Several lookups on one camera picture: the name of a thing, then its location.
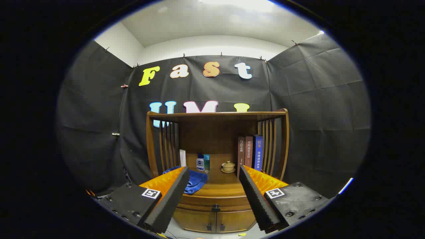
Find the wooden cabinet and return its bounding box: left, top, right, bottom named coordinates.
left=146, top=108, right=290, bottom=233

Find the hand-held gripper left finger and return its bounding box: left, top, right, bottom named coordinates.
left=91, top=166, right=190, bottom=234

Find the wooden countertop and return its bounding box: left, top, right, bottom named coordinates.
left=184, top=168, right=248, bottom=197

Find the reddish brown book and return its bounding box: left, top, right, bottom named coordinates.
left=245, top=135, right=254, bottom=168

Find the blue folded towel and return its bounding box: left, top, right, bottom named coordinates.
left=163, top=166, right=208, bottom=195

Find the blue book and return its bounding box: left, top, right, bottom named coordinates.
left=252, top=134, right=264, bottom=171

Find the wooden cabinet door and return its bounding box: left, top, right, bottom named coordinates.
left=216, top=210, right=257, bottom=233
left=173, top=208, right=217, bottom=233

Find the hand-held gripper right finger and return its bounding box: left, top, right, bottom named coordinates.
left=238, top=165, right=332, bottom=234

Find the wooden drawer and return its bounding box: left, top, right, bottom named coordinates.
left=177, top=194, right=256, bottom=213

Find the dark brown book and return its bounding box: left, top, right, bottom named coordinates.
left=237, top=135, right=246, bottom=176

